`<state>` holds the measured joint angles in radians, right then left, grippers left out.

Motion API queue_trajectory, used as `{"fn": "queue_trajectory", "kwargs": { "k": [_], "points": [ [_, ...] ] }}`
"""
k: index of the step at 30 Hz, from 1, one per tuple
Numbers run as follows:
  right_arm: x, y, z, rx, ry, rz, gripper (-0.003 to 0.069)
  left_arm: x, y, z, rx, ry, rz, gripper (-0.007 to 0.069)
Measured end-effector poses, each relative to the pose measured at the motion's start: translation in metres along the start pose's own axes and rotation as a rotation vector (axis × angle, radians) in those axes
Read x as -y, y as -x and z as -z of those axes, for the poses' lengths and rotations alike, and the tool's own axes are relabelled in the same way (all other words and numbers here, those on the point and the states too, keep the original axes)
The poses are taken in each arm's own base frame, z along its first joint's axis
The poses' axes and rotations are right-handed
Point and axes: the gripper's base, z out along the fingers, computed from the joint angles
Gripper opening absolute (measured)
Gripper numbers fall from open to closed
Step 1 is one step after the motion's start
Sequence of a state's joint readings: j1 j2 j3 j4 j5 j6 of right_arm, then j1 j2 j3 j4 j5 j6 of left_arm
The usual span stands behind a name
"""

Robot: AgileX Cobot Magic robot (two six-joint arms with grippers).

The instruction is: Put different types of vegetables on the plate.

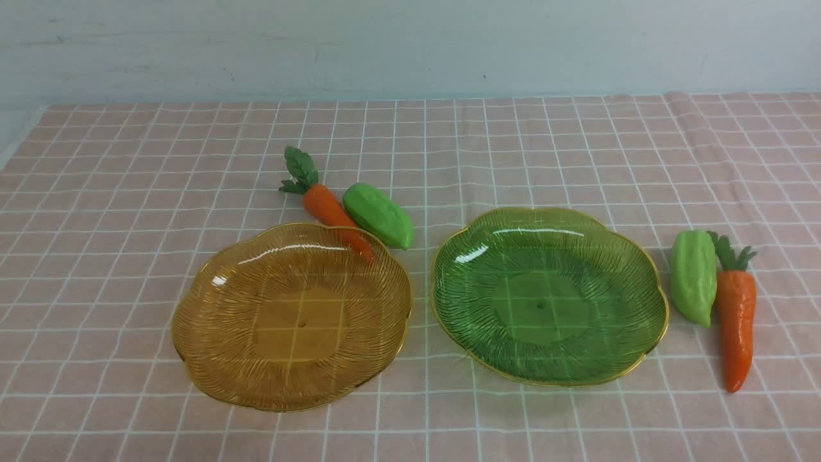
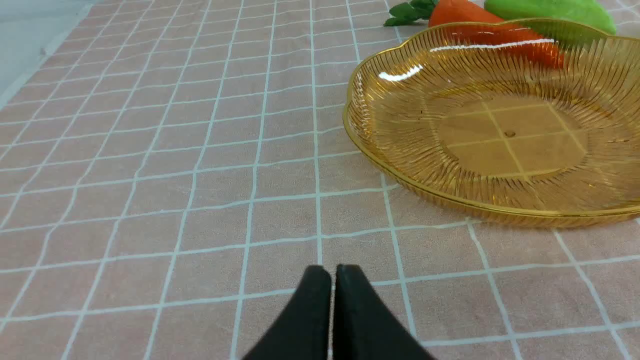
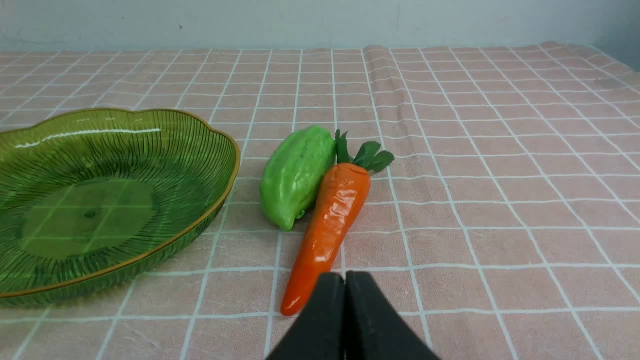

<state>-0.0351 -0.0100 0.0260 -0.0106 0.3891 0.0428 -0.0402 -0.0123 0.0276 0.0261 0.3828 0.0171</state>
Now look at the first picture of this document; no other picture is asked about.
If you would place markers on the green glass plate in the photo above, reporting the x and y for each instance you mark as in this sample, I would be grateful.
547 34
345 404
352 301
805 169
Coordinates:
549 296

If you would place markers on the pink checkered tablecloth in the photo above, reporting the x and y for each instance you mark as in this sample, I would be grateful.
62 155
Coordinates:
109 212

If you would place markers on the amber glass plate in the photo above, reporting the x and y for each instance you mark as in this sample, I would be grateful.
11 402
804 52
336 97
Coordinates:
296 317

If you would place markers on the green toy gourd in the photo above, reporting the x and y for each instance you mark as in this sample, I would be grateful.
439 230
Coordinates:
375 212
693 276

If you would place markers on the orange toy carrot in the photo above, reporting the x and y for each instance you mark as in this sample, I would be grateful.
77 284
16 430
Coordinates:
320 202
736 301

